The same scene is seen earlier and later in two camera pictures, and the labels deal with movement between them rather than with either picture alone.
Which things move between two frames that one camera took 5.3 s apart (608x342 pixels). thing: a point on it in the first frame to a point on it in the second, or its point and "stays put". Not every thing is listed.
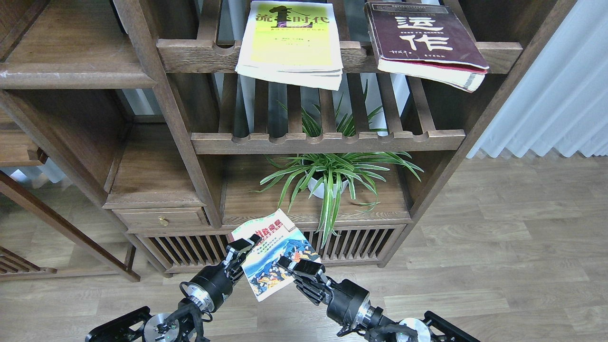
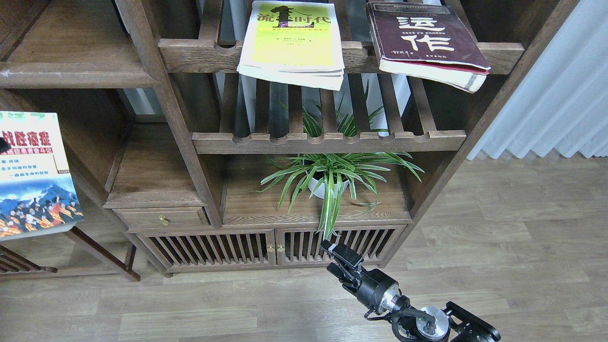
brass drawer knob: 163,221 stays put
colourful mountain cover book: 280,237 to 38,195
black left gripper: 214,284 to 4,145
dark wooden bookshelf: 130,146 stays put
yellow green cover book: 292,43 stays put
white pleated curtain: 561,102 stays put
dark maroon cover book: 425,42 stays put
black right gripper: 348,303 to 378,291
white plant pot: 319,192 stays put
